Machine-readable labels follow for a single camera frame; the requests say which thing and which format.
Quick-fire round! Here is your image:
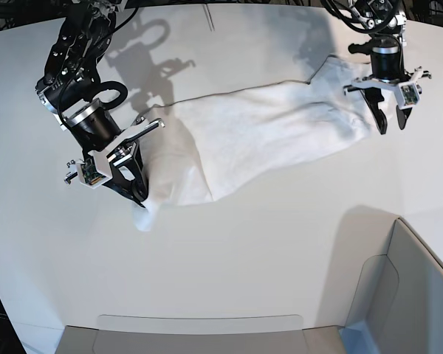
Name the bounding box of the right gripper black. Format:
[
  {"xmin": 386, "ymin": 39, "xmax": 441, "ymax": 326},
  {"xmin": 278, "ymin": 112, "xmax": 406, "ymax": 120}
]
[{"xmin": 66, "ymin": 103, "xmax": 148, "ymax": 207}]

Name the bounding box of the beige cardboard box right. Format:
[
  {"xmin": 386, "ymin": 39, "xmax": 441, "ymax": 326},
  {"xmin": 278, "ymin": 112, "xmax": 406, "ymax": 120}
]
[{"xmin": 340, "ymin": 218, "xmax": 443, "ymax": 353}]

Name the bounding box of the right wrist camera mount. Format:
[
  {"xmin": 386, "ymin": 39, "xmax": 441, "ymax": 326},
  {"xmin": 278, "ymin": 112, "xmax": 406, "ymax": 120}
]
[{"xmin": 64, "ymin": 118, "xmax": 165, "ymax": 189}]

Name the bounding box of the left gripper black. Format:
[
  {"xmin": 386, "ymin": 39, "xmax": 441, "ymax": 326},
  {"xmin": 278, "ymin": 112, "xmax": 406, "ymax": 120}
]
[{"xmin": 363, "ymin": 40, "xmax": 413, "ymax": 134}]

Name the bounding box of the white t-shirt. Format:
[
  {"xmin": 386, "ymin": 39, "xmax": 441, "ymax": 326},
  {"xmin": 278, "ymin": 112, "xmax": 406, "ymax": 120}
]
[{"xmin": 132, "ymin": 56, "xmax": 373, "ymax": 232}]

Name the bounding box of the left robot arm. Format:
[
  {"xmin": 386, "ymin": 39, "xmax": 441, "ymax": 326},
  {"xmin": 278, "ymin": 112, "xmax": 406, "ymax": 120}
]
[{"xmin": 321, "ymin": 1, "xmax": 412, "ymax": 135}]

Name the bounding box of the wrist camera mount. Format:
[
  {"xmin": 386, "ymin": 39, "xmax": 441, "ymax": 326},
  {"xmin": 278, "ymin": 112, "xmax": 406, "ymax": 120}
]
[
  {"xmin": 64, "ymin": 118, "xmax": 165, "ymax": 189},
  {"xmin": 343, "ymin": 66, "xmax": 432, "ymax": 110}
]

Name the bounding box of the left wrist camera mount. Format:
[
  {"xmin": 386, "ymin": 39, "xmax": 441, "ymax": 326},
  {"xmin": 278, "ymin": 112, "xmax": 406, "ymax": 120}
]
[{"xmin": 343, "ymin": 66, "xmax": 432, "ymax": 110}]

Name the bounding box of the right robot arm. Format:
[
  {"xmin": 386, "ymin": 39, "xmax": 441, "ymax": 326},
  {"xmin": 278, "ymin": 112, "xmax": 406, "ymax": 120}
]
[{"xmin": 35, "ymin": 1, "xmax": 160, "ymax": 206}]

